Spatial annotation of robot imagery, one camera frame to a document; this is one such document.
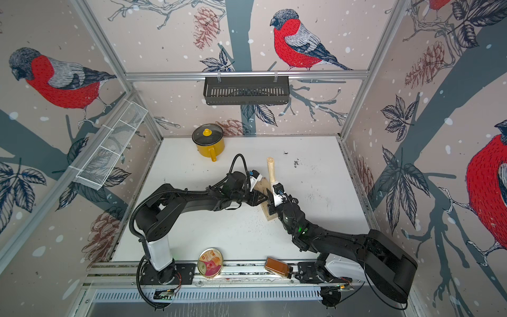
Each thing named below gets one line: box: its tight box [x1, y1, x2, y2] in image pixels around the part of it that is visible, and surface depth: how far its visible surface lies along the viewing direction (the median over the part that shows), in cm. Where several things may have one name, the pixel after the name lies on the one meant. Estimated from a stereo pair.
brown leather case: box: [264, 256, 294, 280], surface depth 73 cm
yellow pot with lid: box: [191, 122, 226, 162], surface depth 108 cm
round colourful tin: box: [197, 247, 224, 279], surface depth 75 cm
